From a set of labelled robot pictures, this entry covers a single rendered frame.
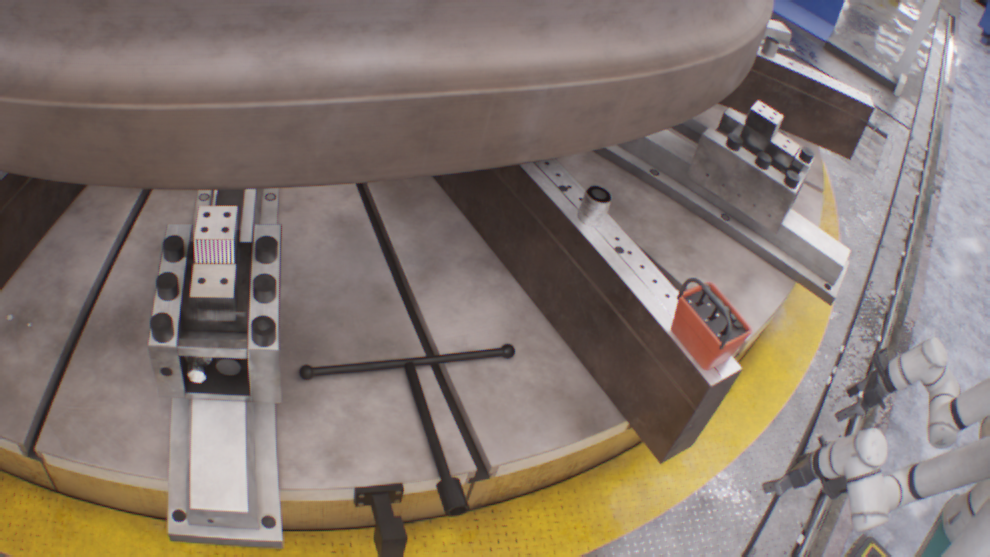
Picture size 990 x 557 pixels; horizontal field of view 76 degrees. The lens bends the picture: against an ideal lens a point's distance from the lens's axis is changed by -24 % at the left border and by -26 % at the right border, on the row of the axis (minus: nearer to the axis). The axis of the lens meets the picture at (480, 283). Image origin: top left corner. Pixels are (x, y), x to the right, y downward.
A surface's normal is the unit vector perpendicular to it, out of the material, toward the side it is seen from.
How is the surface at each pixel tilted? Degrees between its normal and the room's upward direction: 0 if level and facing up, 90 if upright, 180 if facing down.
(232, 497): 0
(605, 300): 90
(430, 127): 90
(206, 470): 0
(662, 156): 71
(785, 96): 90
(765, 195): 90
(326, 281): 0
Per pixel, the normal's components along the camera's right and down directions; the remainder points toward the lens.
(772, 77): -0.23, 0.66
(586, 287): -0.84, 0.26
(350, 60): 0.33, 0.11
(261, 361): 0.15, 0.72
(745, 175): -0.58, 0.50
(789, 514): 0.18, -0.69
